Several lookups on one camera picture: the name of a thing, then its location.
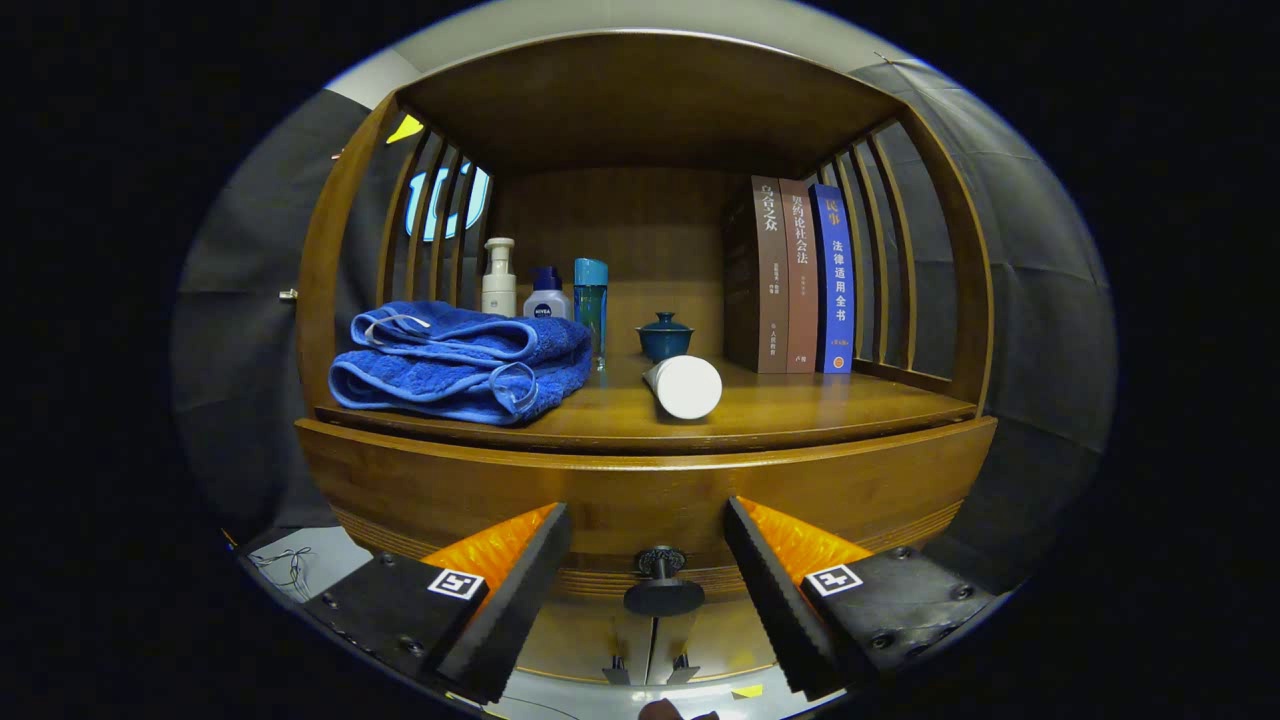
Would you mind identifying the folded blue towel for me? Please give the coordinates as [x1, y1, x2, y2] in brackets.
[328, 300, 596, 426]

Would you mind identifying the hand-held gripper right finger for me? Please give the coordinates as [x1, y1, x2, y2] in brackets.
[722, 496, 1001, 701]

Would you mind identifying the white green cleanser tube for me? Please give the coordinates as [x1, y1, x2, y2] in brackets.
[642, 355, 723, 421]

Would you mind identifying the wooden cabinet door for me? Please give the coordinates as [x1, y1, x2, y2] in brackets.
[520, 598, 653, 686]
[652, 598, 783, 686]

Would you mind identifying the teal clear bottle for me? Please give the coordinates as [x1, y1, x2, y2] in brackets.
[573, 257, 609, 367]

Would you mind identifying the wooden countertop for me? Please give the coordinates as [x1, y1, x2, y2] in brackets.
[315, 350, 977, 453]

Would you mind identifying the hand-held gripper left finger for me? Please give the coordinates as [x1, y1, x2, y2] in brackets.
[300, 502, 573, 706]

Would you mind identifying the reddish brown book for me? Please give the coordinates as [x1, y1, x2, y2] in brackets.
[778, 178, 821, 374]

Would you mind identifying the blue lidded tea cup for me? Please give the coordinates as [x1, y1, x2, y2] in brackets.
[636, 312, 695, 363]

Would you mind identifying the wooden drawer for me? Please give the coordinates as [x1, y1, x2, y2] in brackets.
[296, 416, 998, 617]

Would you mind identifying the thin floor cable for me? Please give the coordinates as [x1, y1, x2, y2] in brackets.
[250, 545, 317, 601]

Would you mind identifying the blue book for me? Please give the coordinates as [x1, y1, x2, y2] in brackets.
[808, 183, 856, 374]

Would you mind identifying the white lotion bottle blue cap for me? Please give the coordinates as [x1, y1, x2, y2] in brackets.
[523, 266, 572, 321]

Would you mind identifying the white pump bottle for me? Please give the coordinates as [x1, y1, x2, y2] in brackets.
[481, 237, 518, 318]

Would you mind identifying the wooden cabinet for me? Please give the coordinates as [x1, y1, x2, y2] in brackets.
[296, 30, 998, 691]

